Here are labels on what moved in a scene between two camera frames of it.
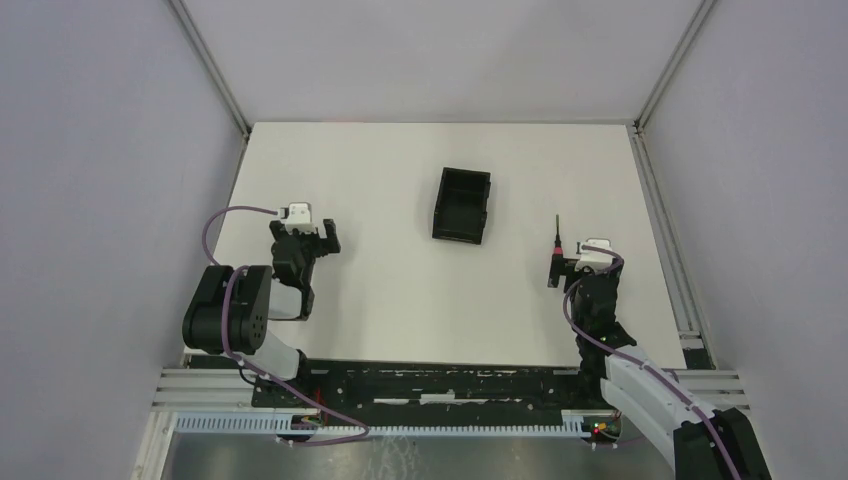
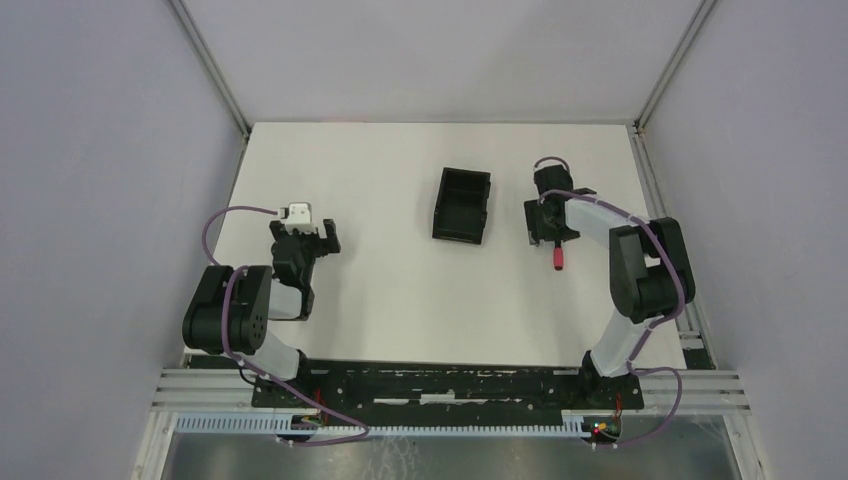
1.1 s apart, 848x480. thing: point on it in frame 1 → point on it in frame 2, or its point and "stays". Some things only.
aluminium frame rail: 205,390 stays
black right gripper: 569,269 → 539,221
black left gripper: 313,244 stays
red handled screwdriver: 558,249 stays
